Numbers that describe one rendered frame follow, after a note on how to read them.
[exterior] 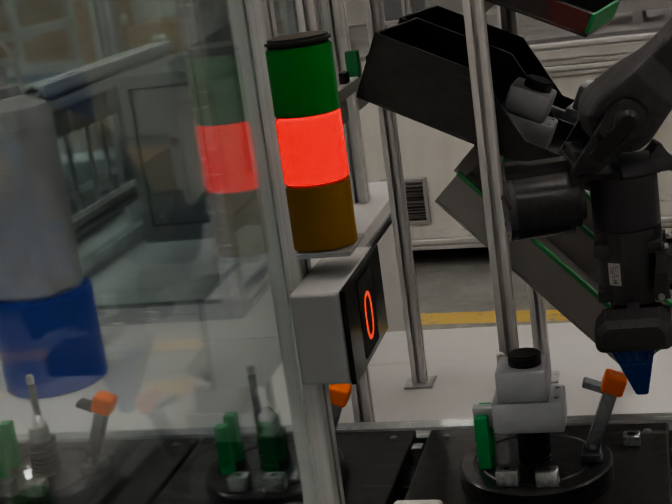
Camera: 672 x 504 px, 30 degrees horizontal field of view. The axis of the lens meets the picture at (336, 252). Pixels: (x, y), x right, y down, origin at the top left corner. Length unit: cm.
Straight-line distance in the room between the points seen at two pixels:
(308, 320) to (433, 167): 441
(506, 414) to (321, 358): 29
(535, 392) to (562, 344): 71
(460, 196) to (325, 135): 47
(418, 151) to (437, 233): 36
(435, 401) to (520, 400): 55
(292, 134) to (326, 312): 13
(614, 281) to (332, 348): 30
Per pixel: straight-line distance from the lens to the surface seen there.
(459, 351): 185
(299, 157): 90
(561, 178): 107
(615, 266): 109
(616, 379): 114
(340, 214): 92
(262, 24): 91
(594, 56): 510
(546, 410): 114
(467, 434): 130
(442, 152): 527
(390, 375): 179
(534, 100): 135
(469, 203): 135
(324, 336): 90
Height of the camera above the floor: 149
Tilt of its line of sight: 15 degrees down
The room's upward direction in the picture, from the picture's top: 8 degrees counter-clockwise
